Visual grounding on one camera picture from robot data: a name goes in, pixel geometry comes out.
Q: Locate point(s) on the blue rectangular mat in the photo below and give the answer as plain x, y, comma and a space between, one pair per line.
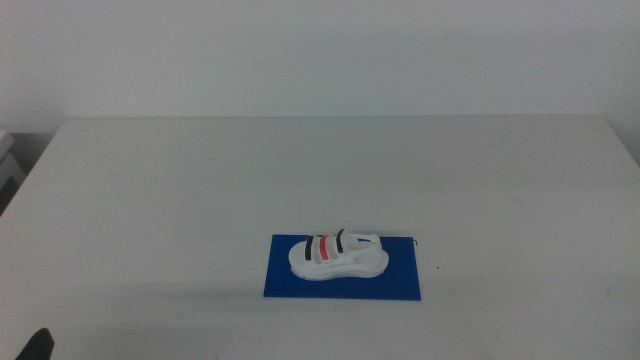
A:
400, 280

